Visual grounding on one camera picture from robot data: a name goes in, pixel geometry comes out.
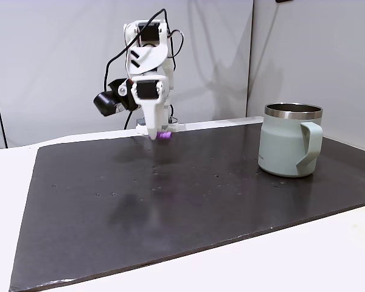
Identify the black wall fixture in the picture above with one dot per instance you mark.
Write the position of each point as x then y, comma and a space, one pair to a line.
283, 1

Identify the black oval camera box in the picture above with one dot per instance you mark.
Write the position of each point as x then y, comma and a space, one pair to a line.
109, 102

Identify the black table mat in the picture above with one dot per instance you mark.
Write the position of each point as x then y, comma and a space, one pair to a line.
158, 219

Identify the pale green steel mug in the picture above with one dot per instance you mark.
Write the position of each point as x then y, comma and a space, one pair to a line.
284, 143

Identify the purple ribbed pen grip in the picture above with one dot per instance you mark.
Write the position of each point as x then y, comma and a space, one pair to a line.
165, 135

